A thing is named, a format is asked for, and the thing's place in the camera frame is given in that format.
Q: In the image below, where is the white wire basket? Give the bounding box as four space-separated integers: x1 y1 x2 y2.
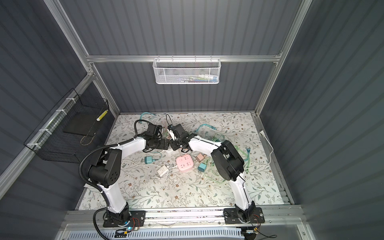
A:
153 59 222 85

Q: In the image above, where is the white power adapter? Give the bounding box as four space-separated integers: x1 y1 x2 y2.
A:
157 166 170 178

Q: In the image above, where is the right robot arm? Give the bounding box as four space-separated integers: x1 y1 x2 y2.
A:
167 124 255 212

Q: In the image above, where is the teal multi-head cable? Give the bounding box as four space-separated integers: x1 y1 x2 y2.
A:
138 112 157 124

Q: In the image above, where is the black corrugated cable conduit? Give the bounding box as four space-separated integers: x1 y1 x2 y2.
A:
78 119 154 193

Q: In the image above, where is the pink power strip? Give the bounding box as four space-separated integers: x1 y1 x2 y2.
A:
176 154 194 173

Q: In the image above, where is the teal charging cable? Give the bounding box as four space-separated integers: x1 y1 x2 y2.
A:
194 122 217 134

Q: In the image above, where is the green multi-head cable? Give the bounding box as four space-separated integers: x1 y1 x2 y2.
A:
233 145 253 169

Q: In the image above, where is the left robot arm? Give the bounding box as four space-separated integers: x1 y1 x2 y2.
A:
79 121 166 214

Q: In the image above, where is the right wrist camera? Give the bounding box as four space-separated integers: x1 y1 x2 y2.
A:
167 125 176 140

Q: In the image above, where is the black wire basket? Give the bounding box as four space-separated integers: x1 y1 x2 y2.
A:
24 85 115 164

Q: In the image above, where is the teal USB charger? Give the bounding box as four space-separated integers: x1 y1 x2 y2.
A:
198 163 207 173

